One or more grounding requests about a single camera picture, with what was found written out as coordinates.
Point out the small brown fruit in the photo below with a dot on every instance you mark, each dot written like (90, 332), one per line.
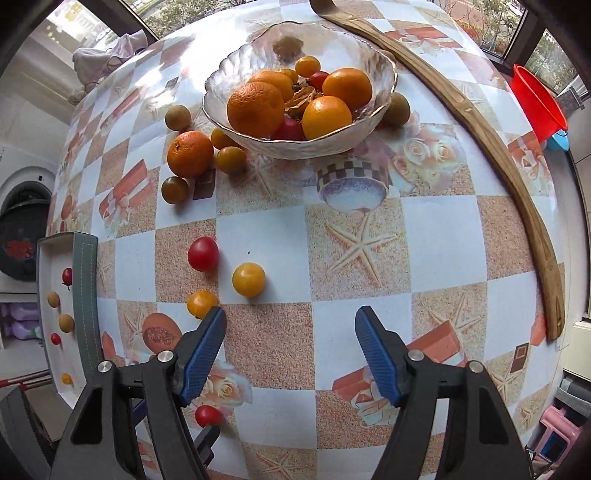
(53, 299)
(66, 323)

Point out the brown-green round fruit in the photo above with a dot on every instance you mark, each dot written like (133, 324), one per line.
(396, 110)
(178, 117)

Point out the long curved wooden board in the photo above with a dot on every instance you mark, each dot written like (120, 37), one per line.
(554, 295)

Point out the smooth orange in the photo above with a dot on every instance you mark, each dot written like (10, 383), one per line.
(272, 81)
(327, 117)
(347, 88)

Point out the blue plastic basin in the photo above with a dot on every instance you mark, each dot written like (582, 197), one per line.
(559, 140)

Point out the white washing machine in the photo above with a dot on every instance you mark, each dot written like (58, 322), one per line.
(23, 221)

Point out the white low unit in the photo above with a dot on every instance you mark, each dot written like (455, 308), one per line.
(579, 346)

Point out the dried orange peel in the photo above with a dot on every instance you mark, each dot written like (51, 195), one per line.
(302, 99)

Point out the clear glass bowl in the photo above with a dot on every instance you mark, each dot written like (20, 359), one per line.
(360, 50)

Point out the large textured orange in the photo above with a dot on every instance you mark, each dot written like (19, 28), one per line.
(255, 110)

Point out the yellow-brown round fruit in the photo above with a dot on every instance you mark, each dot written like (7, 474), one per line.
(220, 138)
(231, 160)

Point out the grey plastic box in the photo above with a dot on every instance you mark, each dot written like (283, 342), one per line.
(575, 392)

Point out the white crumpled cloth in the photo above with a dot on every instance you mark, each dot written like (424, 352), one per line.
(106, 55)

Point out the purple plastic bottles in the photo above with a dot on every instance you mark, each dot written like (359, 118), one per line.
(18, 323)

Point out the olive round fruit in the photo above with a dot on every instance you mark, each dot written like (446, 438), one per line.
(174, 189)

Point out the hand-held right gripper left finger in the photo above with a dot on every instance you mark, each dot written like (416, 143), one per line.
(203, 350)

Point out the small red cherry tomato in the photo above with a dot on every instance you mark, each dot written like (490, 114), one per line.
(56, 339)
(318, 81)

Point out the red cherry tomato with stem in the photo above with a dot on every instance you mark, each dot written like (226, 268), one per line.
(67, 277)

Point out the checkered printed tablecloth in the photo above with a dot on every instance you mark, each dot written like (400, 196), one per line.
(438, 230)

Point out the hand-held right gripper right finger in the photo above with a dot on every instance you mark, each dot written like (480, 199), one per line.
(376, 355)

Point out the red plastic bucket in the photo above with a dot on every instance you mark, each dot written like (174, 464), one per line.
(538, 106)

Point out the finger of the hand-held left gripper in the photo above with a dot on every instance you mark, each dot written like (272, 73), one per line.
(140, 412)
(208, 443)

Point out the pink plastic stool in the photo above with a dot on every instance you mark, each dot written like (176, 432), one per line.
(561, 434)

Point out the grey stitched tray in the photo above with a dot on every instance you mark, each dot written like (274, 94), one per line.
(85, 300)

